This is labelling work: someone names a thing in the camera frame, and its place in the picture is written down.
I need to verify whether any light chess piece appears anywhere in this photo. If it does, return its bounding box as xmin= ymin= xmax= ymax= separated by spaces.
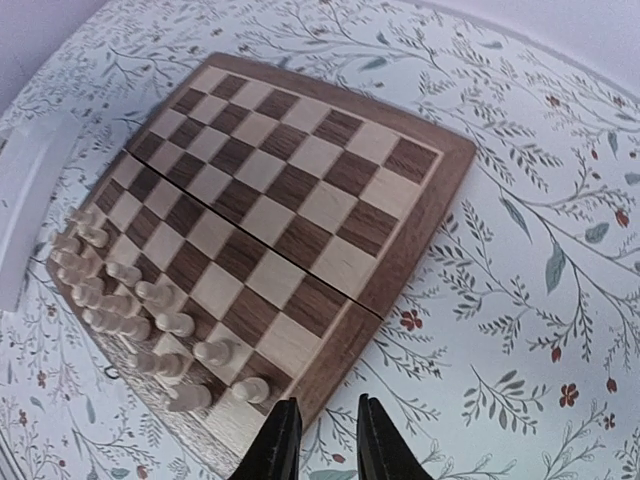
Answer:
xmin=192 ymin=339 xmax=235 ymax=368
xmin=82 ymin=309 xmax=151 ymax=341
xmin=50 ymin=250 xmax=95 ymax=275
xmin=71 ymin=285 xmax=133 ymax=316
xmin=130 ymin=352 xmax=186 ymax=378
xmin=56 ymin=268 xmax=104 ymax=292

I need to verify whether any white divided tray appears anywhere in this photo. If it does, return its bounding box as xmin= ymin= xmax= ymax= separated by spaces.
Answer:
xmin=1 ymin=112 xmax=81 ymax=312

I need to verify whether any light pawn piece thirteenth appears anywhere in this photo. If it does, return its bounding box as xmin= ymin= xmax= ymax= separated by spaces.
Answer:
xmin=106 ymin=262 xmax=142 ymax=288

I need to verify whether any light pawn piece twelfth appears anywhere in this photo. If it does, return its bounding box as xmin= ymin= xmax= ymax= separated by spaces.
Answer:
xmin=78 ymin=225 xmax=109 ymax=249

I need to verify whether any light pawn piece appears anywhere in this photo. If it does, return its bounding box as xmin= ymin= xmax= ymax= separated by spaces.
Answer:
xmin=231 ymin=377 xmax=270 ymax=404
xmin=67 ymin=209 xmax=102 ymax=227
xmin=134 ymin=281 xmax=175 ymax=309
xmin=155 ymin=312 xmax=195 ymax=337

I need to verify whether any floral patterned table mat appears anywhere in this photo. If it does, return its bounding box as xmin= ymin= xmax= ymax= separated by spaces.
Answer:
xmin=1 ymin=1 xmax=639 ymax=479

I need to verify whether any wooden chessboard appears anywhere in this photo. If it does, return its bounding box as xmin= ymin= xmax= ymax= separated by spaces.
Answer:
xmin=65 ymin=53 xmax=476 ymax=477

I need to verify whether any light pawn piece eleventh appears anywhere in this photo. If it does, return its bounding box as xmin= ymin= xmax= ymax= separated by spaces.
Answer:
xmin=166 ymin=384 xmax=213 ymax=412

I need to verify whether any light chess piece fourteenth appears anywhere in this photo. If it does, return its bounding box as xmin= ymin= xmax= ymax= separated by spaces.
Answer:
xmin=50 ymin=232 xmax=82 ymax=254

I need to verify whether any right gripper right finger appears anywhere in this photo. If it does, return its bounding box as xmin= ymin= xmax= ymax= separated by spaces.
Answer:
xmin=357 ymin=394 xmax=433 ymax=480

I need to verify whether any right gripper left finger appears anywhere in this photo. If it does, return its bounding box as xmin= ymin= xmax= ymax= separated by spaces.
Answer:
xmin=232 ymin=397 xmax=302 ymax=480

